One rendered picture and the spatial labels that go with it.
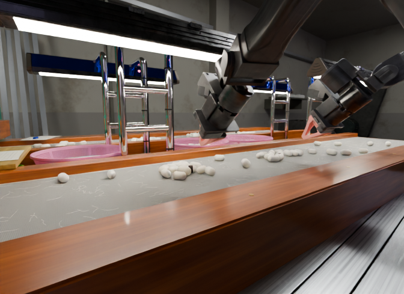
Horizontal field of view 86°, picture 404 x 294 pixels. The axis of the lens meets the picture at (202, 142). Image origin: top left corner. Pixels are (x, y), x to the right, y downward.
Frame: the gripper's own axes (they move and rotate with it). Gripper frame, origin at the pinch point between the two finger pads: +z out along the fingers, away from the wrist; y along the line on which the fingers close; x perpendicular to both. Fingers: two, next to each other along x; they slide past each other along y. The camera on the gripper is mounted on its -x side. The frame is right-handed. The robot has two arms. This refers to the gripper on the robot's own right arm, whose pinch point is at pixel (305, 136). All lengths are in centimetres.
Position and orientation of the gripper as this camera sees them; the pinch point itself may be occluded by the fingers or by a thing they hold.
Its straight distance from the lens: 75.8
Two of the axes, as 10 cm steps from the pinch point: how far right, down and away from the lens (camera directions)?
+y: -8.3, 0.7, -5.5
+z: -4.2, 5.6, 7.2
